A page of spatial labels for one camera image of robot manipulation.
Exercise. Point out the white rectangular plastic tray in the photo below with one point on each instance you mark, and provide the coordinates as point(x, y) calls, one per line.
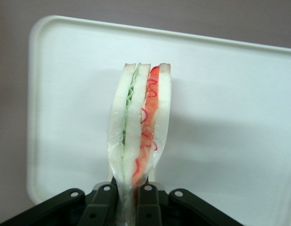
point(218, 106)

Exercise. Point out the plastic-wrapped triangle sandwich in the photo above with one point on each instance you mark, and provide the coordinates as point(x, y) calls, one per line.
point(132, 117)

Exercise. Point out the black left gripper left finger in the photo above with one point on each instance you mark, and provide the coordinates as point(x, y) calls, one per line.
point(98, 207)

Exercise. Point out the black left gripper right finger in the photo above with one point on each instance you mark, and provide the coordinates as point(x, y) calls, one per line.
point(150, 207)

